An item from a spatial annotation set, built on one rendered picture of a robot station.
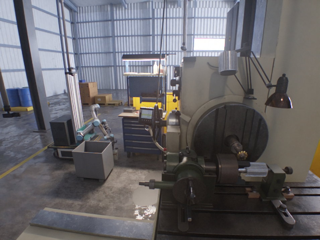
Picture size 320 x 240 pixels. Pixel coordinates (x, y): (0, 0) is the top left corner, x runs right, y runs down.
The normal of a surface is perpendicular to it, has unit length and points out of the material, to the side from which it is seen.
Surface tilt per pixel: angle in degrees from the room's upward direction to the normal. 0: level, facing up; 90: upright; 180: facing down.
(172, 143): 90
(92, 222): 0
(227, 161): 32
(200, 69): 90
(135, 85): 90
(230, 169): 58
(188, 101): 90
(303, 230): 0
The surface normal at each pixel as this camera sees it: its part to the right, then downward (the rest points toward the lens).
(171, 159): -0.04, -0.69
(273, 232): 0.00, -0.95
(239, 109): -0.09, 0.30
